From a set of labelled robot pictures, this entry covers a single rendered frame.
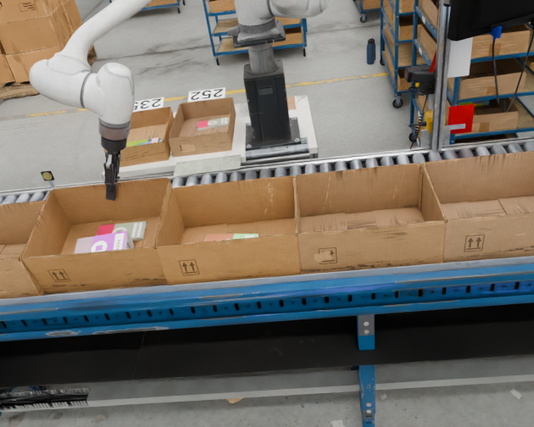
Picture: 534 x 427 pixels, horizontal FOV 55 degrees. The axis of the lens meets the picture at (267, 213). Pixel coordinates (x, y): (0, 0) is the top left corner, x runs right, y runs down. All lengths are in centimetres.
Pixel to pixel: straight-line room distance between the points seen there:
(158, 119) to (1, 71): 365
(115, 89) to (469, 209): 111
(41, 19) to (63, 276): 445
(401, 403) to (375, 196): 95
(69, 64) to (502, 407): 196
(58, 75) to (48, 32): 433
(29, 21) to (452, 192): 489
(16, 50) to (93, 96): 456
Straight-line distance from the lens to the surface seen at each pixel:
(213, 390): 205
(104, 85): 150
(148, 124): 281
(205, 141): 241
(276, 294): 143
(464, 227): 144
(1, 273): 168
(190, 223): 174
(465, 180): 172
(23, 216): 191
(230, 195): 166
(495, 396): 237
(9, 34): 603
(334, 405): 228
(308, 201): 167
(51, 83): 157
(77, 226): 187
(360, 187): 166
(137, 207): 177
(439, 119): 225
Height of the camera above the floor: 192
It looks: 36 degrees down
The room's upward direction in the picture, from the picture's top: 9 degrees counter-clockwise
